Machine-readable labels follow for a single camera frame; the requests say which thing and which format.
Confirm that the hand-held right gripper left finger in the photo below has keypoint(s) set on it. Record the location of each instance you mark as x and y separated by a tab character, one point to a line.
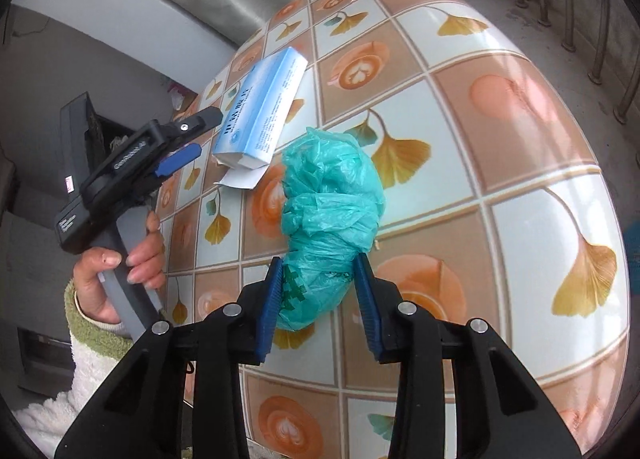
270	311

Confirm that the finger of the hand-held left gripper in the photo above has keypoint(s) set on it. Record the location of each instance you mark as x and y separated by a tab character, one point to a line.
200	120
180	159

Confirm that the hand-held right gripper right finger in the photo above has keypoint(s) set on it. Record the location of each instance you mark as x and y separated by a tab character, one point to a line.
367	311

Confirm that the blue and white carton box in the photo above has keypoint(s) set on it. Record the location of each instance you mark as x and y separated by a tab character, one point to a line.
265	104

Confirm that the teal plastic bag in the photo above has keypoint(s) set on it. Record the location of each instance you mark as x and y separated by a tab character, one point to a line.
330	199

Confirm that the person's left forearm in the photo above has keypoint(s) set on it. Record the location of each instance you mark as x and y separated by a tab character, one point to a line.
90	339

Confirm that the person's left hand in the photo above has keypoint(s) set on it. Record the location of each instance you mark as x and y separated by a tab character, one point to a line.
147	259

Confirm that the tile-patterned tablecloth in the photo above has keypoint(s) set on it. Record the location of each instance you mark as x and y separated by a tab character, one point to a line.
500	189

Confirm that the metal railing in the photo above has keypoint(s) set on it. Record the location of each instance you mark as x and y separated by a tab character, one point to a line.
575	4

